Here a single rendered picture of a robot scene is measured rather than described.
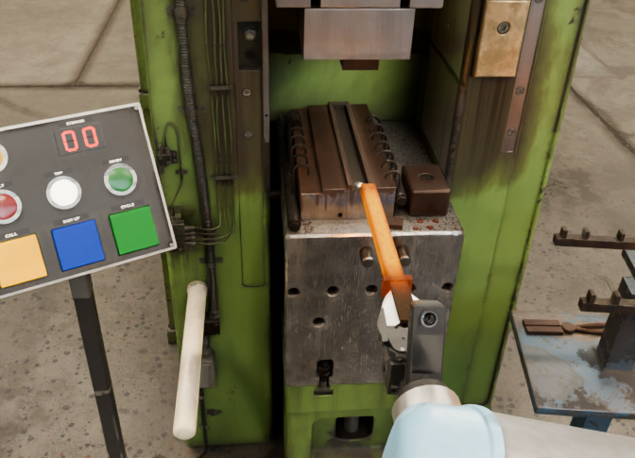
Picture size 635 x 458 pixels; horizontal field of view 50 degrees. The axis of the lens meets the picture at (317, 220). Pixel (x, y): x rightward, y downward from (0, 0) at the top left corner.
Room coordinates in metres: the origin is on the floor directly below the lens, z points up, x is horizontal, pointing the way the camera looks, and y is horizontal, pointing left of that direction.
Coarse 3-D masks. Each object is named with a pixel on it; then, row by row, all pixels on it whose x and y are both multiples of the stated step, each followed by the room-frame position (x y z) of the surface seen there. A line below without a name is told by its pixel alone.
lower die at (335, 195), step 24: (312, 120) 1.54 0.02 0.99; (360, 120) 1.55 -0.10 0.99; (312, 144) 1.43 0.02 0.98; (336, 144) 1.41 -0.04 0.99; (360, 144) 1.40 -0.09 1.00; (312, 168) 1.32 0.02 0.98; (336, 168) 1.30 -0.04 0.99; (384, 168) 1.31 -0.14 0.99; (312, 192) 1.22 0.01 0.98; (336, 192) 1.21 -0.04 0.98; (384, 192) 1.23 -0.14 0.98; (312, 216) 1.21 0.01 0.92; (336, 216) 1.22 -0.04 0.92; (360, 216) 1.22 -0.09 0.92
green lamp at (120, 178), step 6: (114, 168) 1.06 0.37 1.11; (120, 168) 1.07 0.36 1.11; (126, 168) 1.07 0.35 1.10; (114, 174) 1.06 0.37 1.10; (120, 174) 1.06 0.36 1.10; (126, 174) 1.06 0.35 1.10; (114, 180) 1.05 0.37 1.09; (120, 180) 1.05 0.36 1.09; (126, 180) 1.06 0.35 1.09; (132, 180) 1.06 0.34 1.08; (114, 186) 1.04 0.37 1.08; (120, 186) 1.05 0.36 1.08; (126, 186) 1.05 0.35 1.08
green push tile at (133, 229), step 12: (120, 216) 1.02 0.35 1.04; (132, 216) 1.02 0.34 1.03; (144, 216) 1.03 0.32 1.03; (120, 228) 1.00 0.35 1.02; (132, 228) 1.01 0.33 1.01; (144, 228) 1.02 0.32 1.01; (120, 240) 0.99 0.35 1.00; (132, 240) 1.00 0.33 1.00; (144, 240) 1.01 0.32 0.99; (156, 240) 1.02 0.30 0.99; (120, 252) 0.98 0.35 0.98
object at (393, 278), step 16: (368, 192) 1.10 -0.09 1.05; (368, 208) 1.05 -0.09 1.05; (384, 224) 0.99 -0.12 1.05; (384, 240) 0.94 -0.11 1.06; (384, 256) 0.90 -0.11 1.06; (384, 272) 0.87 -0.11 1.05; (400, 272) 0.85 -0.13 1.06; (384, 288) 0.82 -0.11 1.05; (400, 288) 0.81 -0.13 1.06; (400, 304) 0.77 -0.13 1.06; (400, 320) 0.74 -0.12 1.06
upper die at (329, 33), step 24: (312, 0) 1.26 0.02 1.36; (312, 24) 1.21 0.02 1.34; (336, 24) 1.21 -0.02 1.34; (360, 24) 1.22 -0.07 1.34; (384, 24) 1.22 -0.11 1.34; (408, 24) 1.23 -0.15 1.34; (312, 48) 1.21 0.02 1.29; (336, 48) 1.21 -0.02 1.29; (360, 48) 1.22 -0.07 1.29; (384, 48) 1.22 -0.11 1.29; (408, 48) 1.23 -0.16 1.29
